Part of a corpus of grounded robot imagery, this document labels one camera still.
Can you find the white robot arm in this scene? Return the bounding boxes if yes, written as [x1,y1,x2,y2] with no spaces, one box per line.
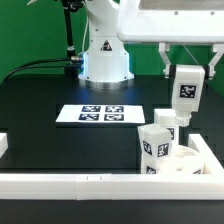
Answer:
[81,0,224,85]

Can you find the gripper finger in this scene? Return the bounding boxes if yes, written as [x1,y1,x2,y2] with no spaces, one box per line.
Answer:
[159,43,176,78]
[204,44,224,80]

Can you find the white block at left edge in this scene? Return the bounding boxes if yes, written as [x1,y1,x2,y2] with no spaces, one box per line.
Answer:
[0,133,8,158]

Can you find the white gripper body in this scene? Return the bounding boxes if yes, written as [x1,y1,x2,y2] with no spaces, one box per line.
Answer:
[117,0,224,44]

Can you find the black cable bundle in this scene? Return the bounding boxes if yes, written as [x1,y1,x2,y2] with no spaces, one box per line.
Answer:
[0,58,83,84]

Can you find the white U-shaped fence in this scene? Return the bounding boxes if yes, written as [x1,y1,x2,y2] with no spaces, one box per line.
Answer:
[0,134,224,200]

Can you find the white marker sheet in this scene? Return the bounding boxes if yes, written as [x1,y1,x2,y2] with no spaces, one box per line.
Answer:
[56,105,145,124]

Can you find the black camera stand pole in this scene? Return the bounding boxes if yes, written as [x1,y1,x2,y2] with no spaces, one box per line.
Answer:
[55,0,84,78]

